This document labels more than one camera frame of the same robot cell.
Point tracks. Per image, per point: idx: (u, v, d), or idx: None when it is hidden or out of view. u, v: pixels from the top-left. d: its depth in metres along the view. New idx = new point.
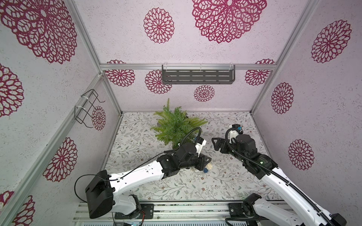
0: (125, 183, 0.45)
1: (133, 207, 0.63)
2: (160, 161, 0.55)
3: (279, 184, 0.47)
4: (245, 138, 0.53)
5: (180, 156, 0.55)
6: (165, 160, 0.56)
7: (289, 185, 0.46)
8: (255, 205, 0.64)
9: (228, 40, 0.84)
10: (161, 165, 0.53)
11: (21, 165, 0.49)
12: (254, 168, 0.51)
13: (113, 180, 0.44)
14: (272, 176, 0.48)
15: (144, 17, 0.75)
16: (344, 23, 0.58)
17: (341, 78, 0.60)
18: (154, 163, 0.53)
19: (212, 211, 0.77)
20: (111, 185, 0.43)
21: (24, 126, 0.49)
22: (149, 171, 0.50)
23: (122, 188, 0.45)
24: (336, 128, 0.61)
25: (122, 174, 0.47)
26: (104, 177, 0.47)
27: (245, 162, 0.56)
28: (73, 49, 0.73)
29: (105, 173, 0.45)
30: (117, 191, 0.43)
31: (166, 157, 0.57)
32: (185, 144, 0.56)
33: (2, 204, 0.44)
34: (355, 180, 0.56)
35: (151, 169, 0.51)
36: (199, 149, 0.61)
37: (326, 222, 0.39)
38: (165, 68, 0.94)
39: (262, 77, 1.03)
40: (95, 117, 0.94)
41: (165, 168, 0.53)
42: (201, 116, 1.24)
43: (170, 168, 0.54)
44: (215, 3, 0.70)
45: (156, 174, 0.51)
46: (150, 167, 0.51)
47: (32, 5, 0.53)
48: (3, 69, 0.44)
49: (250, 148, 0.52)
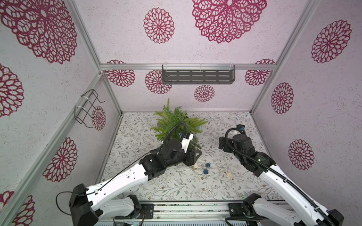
0: (104, 194, 0.43)
1: (130, 208, 0.63)
2: (143, 163, 0.51)
3: (277, 180, 0.47)
4: (242, 137, 0.55)
5: (165, 154, 0.52)
6: (149, 161, 0.52)
7: (287, 182, 0.47)
8: (255, 204, 0.64)
9: (228, 40, 0.84)
10: (144, 167, 0.50)
11: (21, 165, 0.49)
12: (252, 166, 0.52)
13: (91, 193, 0.42)
14: (270, 172, 0.49)
15: (144, 17, 0.75)
16: (344, 23, 0.58)
17: (341, 78, 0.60)
18: (135, 166, 0.50)
19: (212, 211, 0.77)
20: (88, 198, 0.41)
21: (24, 126, 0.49)
22: (130, 177, 0.47)
23: (100, 201, 0.43)
24: (336, 128, 0.61)
25: (100, 185, 0.44)
26: (81, 191, 0.42)
27: (242, 160, 0.56)
28: (73, 49, 0.73)
29: (81, 186, 0.43)
30: (95, 204, 0.41)
31: (150, 157, 0.53)
32: (168, 143, 0.52)
33: (2, 204, 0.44)
34: (355, 180, 0.56)
35: (132, 174, 0.48)
36: (185, 145, 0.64)
37: (324, 219, 0.39)
38: (165, 68, 0.94)
39: (262, 77, 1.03)
40: (95, 117, 0.94)
41: (149, 170, 0.50)
42: (201, 117, 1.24)
43: (155, 169, 0.50)
44: (215, 3, 0.70)
45: (139, 178, 0.48)
46: (131, 172, 0.48)
47: (32, 5, 0.53)
48: (3, 69, 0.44)
49: (247, 146, 0.54)
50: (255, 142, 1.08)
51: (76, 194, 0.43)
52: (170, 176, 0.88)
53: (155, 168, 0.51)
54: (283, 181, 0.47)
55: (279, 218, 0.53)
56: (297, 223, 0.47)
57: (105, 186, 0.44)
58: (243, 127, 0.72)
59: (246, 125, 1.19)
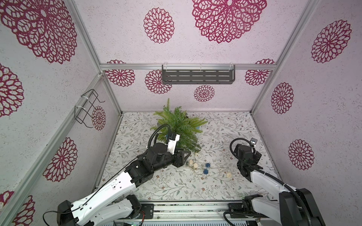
0: (90, 208, 0.42)
1: (128, 210, 0.63)
2: (128, 171, 0.51)
3: (260, 175, 0.59)
4: (245, 148, 0.68)
5: (151, 159, 0.51)
6: (135, 167, 0.52)
7: (266, 174, 0.59)
8: (253, 199, 0.65)
9: (228, 40, 0.84)
10: (131, 175, 0.50)
11: (21, 165, 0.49)
12: (244, 173, 0.66)
13: (76, 209, 0.42)
14: (255, 170, 0.63)
15: (144, 17, 0.75)
16: (344, 23, 0.58)
17: (341, 78, 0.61)
18: (119, 175, 0.49)
19: (212, 211, 0.77)
20: (74, 215, 0.40)
21: (23, 126, 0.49)
22: (116, 187, 0.47)
23: (86, 214, 0.42)
24: (336, 128, 0.61)
25: (86, 198, 0.44)
26: (66, 207, 0.41)
27: (240, 165, 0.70)
28: (73, 49, 0.73)
29: (65, 202, 0.42)
30: (81, 218, 0.41)
31: (136, 163, 0.53)
32: (152, 148, 0.51)
33: (2, 204, 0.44)
34: (355, 180, 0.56)
35: (118, 183, 0.47)
36: (171, 148, 0.63)
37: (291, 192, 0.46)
38: (165, 68, 0.94)
39: (262, 77, 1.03)
40: (95, 117, 0.94)
41: (136, 177, 0.49)
42: (201, 117, 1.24)
43: (142, 175, 0.50)
44: (215, 3, 0.70)
45: (125, 187, 0.48)
46: (117, 181, 0.48)
47: (32, 5, 0.53)
48: (3, 69, 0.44)
49: (248, 156, 0.67)
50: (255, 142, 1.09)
51: (62, 212, 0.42)
52: (170, 176, 0.88)
53: (141, 174, 0.50)
54: (264, 173, 0.59)
55: (271, 210, 0.53)
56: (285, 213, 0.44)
57: (91, 199, 0.43)
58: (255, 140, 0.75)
59: (246, 125, 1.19)
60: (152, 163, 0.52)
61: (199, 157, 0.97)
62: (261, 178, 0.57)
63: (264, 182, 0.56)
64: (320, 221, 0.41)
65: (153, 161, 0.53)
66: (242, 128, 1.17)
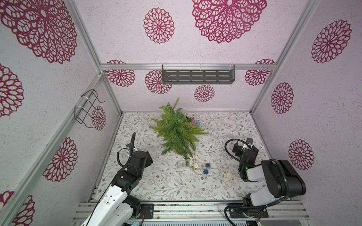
0: None
1: (128, 211, 0.63)
2: (115, 182, 0.53)
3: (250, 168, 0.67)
4: (247, 151, 0.73)
5: (135, 165, 0.58)
6: (121, 177, 0.55)
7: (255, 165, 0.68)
8: (252, 195, 0.66)
9: (228, 41, 0.85)
10: (119, 185, 0.53)
11: (21, 165, 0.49)
12: (242, 175, 0.72)
13: None
14: (249, 169, 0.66)
15: (144, 17, 0.75)
16: (344, 23, 0.58)
17: (341, 78, 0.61)
18: (109, 189, 0.51)
19: (213, 211, 0.77)
20: None
21: (24, 126, 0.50)
22: (109, 201, 0.49)
23: None
24: (336, 128, 0.61)
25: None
26: None
27: (240, 168, 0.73)
28: (73, 49, 0.73)
29: None
30: None
31: (121, 173, 0.56)
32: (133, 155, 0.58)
33: (2, 204, 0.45)
34: (355, 180, 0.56)
35: (111, 198, 0.49)
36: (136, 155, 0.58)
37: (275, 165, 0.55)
38: (165, 68, 0.94)
39: (262, 77, 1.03)
40: (95, 117, 0.94)
41: (125, 185, 0.53)
42: (201, 117, 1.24)
43: (131, 180, 0.54)
44: (214, 3, 0.70)
45: (119, 197, 0.51)
46: (108, 196, 0.50)
47: (32, 5, 0.53)
48: (3, 69, 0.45)
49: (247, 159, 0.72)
50: (255, 142, 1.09)
51: None
52: (170, 176, 0.88)
53: (130, 179, 0.54)
54: (258, 165, 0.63)
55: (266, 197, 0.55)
56: (278, 201, 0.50)
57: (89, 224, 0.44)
58: (251, 141, 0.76)
59: (246, 125, 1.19)
60: (137, 167, 0.59)
61: (199, 157, 0.97)
62: (254, 169, 0.64)
63: (257, 171, 0.62)
64: (298, 179, 0.47)
65: (138, 165, 0.60)
66: (242, 128, 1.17)
